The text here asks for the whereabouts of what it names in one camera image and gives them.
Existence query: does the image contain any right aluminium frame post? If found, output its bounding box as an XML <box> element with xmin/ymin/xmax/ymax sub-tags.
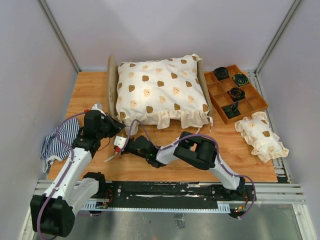
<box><xmin>254</xmin><ymin>0</ymin><xmax>304</xmax><ymax>75</ymax></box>

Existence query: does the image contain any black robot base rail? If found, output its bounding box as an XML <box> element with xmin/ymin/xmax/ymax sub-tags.
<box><xmin>77</xmin><ymin>180</ymin><xmax>248</xmax><ymax>210</ymax></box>

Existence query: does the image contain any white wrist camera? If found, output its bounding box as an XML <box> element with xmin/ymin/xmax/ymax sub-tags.
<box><xmin>91</xmin><ymin>102</ymin><xmax>103</xmax><ymax>112</ymax></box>
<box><xmin>113</xmin><ymin>135</ymin><xmax>127</xmax><ymax>153</ymax></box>

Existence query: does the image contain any left aluminium frame post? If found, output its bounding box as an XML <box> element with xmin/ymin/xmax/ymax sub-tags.
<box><xmin>37</xmin><ymin>0</ymin><xmax>81</xmax><ymax>73</ymax></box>

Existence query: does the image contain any bear print bed cushion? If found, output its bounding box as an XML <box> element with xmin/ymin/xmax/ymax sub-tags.
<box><xmin>114</xmin><ymin>54</ymin><xmax>213</xmax><ymax>134</ymax></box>

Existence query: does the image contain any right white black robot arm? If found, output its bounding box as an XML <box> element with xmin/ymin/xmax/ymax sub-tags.
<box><xmin>114</xmin><ymin>131</ymin><xmax>245</xmax><ymax>200</ymax></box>

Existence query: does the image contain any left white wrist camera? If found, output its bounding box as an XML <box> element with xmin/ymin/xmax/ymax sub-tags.
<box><xmin>91</xmin><ymin>102</ymin><xmax>103</xmax><ymax>112</ymax></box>

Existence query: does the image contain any aluminium frame post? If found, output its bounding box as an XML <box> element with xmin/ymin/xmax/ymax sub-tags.
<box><xmin>37</xmin><ymin>0</ymin><xmax>81</xmax><ymax>73</ymax></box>
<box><xmin>254</xmin><ymin>0</ymin><xmax>304</xmax><ymax>75</ymax></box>

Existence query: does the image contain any small bear print pillow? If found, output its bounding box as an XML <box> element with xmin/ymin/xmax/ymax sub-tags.
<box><xmin>234</xmin><ymin>111</ymin><xmax>289</xmax><ymax>163</ymax></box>

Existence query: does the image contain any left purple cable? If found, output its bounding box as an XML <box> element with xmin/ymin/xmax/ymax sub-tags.
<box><xmin>37</xmin><ymin>108</ymin><xmax>90</xmax><ymax>240</ymax></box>

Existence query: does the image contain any dark green rolled sock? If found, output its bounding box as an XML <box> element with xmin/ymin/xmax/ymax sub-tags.
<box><xmin>222</xmin><ymin>102</ymin><xmax>241</xmax><ymax>119</ymax></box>

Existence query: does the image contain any black orange rolled sock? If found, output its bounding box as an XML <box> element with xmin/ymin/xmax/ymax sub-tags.
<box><xmin>227</xmin><ymin>87</ymin><xmax>246</xmax><ymax>102</ymax></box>

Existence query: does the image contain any white slotted cable duct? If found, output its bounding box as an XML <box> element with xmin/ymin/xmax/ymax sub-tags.
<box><xmin>82</xmin><ymin>197</ymin><xmax>231</xmax><ymax>213</ymax></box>

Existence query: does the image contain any black rolled sock back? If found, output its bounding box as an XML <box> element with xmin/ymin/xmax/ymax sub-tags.
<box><xmin>213</xmin><ymin>67</ymin><xmax>229</xmax><ymax>81</ymax></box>

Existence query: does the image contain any orange wooden compartment tray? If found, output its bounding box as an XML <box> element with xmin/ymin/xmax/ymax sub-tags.
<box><xmin>204</xmin><ymin>64</ymin><xmax>268</xmax><ymax>124</ymax></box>

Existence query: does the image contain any green black rolled sock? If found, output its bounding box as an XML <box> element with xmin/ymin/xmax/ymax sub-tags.
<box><xmin>232</xmin><ymin>73</ymin><xmax>249</xmax><ymax>87</ymax></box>

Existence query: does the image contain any striped blue white cloth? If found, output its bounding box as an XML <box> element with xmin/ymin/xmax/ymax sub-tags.
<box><xmin>40</xmin><ymin>118</ymin><xmax>80</xmax><ymax>173</ymax></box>

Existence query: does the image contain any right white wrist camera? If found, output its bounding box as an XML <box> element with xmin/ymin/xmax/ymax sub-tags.
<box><xmin>113</xmin><ymin>135</ymin><xmax>127</xmax><ymax>153</ymax></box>

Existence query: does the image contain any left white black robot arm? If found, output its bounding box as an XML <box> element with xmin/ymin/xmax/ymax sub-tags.
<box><xmin>30</xmin><ymin>108</ymin><xmax>125</xmax><ymax>240</ymax></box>

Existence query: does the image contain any wooden pet bed frame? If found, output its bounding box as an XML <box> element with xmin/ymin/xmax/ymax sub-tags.
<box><xmin>106</xmin><ymin>54</ymin><xmax>214</xmax><ymax>119</ymax></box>

